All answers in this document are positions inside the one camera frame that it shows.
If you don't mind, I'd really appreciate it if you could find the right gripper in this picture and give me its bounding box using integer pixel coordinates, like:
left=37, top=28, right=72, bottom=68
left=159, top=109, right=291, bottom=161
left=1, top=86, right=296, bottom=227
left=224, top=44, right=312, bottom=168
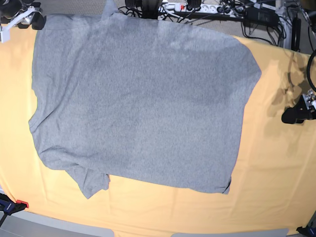
left=4, top=2, right=46, bottom=30

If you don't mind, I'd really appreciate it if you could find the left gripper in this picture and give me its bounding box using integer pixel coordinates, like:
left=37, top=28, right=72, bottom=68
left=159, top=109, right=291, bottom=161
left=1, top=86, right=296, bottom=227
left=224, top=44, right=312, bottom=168
left=281, top=90, right=316, bottom=124

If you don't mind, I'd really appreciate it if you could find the grey t-shirt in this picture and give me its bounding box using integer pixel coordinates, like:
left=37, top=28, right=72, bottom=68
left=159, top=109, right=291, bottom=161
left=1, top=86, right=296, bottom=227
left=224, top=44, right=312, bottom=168
left=29, top=0, right=261, bottom=198

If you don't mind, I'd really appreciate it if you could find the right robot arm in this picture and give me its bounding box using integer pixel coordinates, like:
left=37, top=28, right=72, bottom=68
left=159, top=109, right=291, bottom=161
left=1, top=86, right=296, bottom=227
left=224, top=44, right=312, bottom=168
left=0, top=0, right=46, bottom=30

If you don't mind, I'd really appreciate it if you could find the yellow table cloth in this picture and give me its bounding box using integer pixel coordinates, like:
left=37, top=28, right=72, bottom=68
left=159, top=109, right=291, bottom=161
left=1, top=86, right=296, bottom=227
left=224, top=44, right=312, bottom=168
left=0, top=29, right=316, bottom=237

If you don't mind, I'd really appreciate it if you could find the black power adapter brick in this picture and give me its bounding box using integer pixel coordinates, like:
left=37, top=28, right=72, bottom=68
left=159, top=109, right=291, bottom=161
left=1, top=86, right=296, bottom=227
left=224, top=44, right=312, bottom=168
left=244, top=7, right=279, bottom=27

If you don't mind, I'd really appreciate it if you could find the blue clamp right corner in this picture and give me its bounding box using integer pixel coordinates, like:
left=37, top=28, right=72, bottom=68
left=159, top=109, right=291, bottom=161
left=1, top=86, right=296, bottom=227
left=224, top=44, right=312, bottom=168
left=296, top=226, right=316, bottom=237

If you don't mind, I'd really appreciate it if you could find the white power strip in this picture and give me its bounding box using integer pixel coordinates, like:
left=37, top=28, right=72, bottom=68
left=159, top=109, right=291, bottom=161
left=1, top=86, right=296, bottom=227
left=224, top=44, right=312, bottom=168
left=158, top=1, right=245, bottom=19

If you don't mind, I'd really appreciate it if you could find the blue clamp with red tip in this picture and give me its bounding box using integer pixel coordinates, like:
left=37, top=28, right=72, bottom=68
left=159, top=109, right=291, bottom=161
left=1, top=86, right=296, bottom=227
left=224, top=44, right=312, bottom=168
left=0, top=194, right=29, bottom=225

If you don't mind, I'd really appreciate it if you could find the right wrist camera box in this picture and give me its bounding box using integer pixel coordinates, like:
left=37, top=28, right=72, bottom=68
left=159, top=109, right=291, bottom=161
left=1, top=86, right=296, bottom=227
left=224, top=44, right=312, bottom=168
left=0, top=27, right=10, bottom=43

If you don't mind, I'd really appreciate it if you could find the tangle of black cables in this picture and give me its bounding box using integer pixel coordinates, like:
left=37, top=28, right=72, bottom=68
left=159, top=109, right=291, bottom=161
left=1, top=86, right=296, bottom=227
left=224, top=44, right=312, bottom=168
left=240, top=4, right=297, bottom=47

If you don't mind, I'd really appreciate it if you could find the black robot base post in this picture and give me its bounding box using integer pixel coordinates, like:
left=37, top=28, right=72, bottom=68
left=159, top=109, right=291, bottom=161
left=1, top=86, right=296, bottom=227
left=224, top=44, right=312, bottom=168
left=137, top=0, right=162, bottom=20

